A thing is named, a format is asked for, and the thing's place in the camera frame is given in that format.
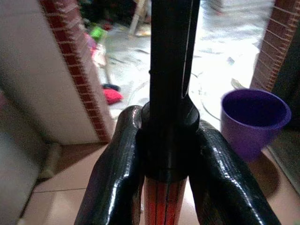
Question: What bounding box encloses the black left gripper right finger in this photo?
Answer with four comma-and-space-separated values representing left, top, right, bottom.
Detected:
189, 120, 282, 225

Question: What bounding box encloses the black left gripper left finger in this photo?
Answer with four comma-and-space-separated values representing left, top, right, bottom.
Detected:
75, 105, 145, 225

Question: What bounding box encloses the purple plastic bucket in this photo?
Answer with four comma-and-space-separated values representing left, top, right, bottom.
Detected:
220, 88, 292, 163

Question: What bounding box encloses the red broom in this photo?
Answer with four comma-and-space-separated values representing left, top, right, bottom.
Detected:
99, 44, 124, 105

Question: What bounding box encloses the pink bag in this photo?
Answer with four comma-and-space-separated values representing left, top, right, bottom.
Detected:
83, 32, 106, 67

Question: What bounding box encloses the green plastic item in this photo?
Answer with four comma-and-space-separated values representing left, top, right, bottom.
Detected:
90, 26, 107, 40

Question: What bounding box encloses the pale wooden stick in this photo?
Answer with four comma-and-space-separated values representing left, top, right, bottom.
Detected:
128, 0, 147, 37

